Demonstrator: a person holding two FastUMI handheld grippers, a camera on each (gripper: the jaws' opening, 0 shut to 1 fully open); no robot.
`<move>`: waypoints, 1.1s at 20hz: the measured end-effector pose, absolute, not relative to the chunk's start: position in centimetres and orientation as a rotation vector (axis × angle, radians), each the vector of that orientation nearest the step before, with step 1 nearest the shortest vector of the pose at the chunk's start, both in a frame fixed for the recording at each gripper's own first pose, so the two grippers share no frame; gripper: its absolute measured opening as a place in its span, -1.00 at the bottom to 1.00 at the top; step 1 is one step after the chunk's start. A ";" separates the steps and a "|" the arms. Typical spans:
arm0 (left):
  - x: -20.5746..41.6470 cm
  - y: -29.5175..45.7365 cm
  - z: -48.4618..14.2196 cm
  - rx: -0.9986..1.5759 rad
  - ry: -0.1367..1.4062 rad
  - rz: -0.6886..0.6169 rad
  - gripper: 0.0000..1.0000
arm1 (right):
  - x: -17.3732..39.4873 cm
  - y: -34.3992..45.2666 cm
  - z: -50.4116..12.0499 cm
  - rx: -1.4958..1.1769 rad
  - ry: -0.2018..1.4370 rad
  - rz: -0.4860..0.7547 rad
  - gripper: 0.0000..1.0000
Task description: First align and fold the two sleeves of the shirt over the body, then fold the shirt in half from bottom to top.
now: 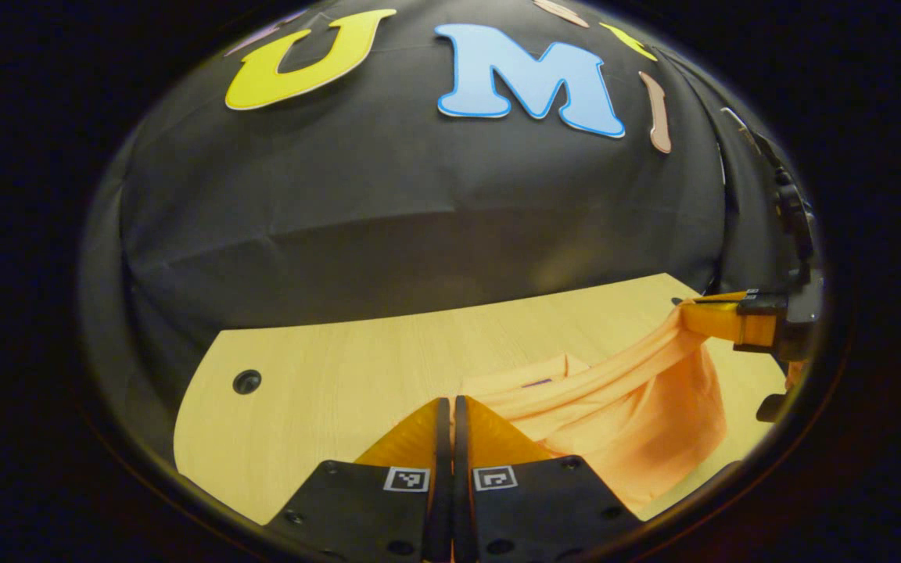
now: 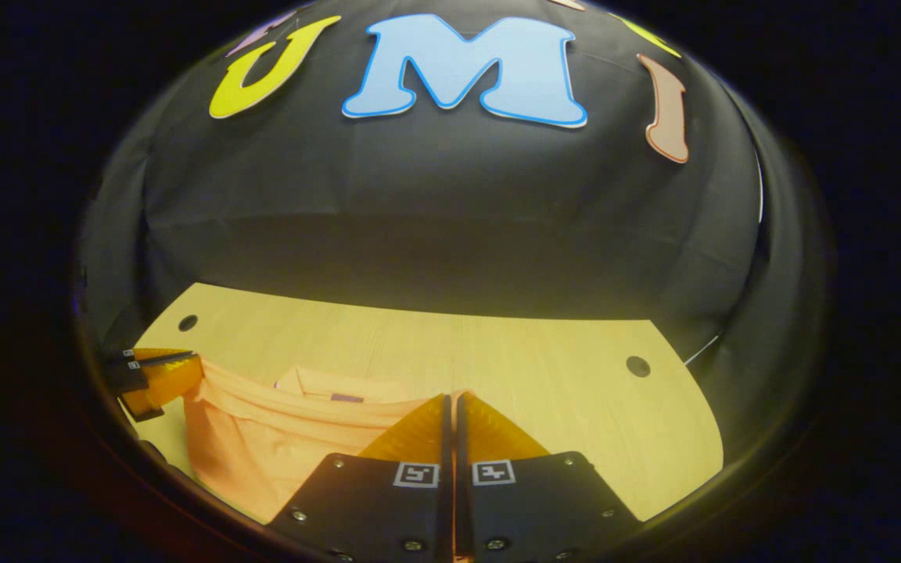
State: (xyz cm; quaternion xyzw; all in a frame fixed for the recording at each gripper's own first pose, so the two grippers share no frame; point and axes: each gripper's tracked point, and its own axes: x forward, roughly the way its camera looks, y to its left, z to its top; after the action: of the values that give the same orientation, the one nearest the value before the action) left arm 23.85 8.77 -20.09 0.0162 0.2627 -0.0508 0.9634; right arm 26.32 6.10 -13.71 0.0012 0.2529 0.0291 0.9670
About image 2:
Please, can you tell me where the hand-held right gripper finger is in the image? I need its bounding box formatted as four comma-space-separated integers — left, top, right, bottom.
454, 391, 643, 560
267, 393, 452, 560

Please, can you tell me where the orange T-shirt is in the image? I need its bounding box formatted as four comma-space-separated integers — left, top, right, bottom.
183, 358, 459, 525

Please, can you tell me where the black backdrop cloth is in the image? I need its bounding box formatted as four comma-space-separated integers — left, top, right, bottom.
75, 0, 815, 376

